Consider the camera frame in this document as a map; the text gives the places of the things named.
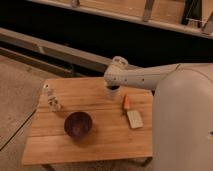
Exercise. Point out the black eraser bar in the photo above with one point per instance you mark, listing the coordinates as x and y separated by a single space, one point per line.
112 87

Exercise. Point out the wooden table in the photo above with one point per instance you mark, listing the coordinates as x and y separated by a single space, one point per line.
111 136

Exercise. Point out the orange carrot toy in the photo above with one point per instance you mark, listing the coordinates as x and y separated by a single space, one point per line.
126 103

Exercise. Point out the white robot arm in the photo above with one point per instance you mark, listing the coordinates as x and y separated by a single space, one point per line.
182 111

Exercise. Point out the white ceramic cup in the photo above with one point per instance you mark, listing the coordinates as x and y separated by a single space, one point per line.
111 94

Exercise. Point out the purple bowl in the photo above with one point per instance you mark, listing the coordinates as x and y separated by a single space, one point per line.
78 124

